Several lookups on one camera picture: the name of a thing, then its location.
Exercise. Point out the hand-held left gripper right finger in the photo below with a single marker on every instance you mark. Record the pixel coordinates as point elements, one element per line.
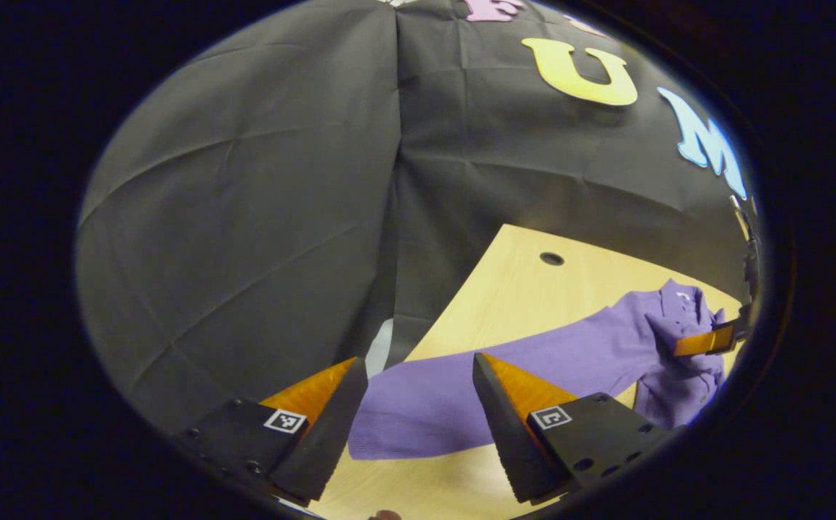
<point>508,433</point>

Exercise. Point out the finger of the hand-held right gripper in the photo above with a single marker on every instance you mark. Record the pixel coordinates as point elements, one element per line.
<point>703,341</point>

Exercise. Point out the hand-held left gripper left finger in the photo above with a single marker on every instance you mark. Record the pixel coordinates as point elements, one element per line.
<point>324,440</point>

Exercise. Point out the purple knit cardigan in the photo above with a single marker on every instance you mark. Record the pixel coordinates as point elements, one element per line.
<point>569,347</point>

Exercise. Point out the black backdrop cloth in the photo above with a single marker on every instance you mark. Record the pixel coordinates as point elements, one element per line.
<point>245,217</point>

